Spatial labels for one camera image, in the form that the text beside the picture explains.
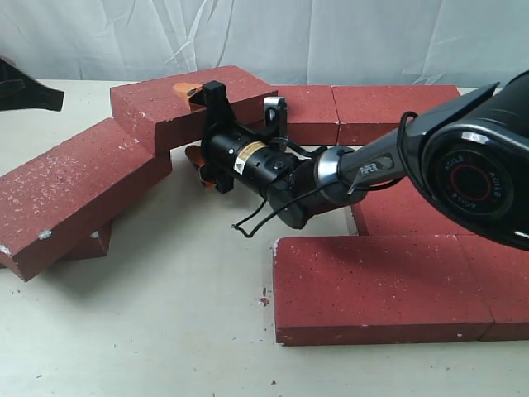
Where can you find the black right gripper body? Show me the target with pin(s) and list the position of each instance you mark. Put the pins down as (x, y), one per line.
(234, 151)

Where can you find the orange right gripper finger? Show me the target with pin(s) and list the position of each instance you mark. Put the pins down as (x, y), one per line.
(195, 156)
(192, 94)

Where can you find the red brick with white scuffs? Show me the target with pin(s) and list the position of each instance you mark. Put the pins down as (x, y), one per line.
(51, 203)

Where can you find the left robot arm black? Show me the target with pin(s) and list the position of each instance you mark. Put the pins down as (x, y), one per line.
(20, 91)

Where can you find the right robot arm black grey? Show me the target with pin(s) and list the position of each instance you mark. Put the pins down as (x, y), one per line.
(467, 157)

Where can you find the red brick back row left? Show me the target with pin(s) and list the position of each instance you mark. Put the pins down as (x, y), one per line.
(312, 114)

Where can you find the red brick row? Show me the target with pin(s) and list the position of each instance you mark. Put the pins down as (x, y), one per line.
(367, 112)
(312, 114)

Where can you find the red brick underneath stack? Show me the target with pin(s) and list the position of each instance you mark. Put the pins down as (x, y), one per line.
(94, 246)

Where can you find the red brick back row right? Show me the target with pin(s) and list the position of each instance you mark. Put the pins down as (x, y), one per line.
(367, 112)

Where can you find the white wrinkled backdrop cloth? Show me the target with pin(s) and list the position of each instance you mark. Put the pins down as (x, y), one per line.
(466, 43)

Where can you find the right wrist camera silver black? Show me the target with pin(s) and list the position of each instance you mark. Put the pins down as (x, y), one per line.
(275, 117)

